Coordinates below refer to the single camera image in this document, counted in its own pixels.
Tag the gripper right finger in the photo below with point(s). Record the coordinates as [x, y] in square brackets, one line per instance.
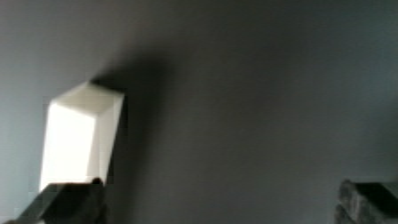
[368, 203]

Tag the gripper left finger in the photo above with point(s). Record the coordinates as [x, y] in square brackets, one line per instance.
[67, 204]

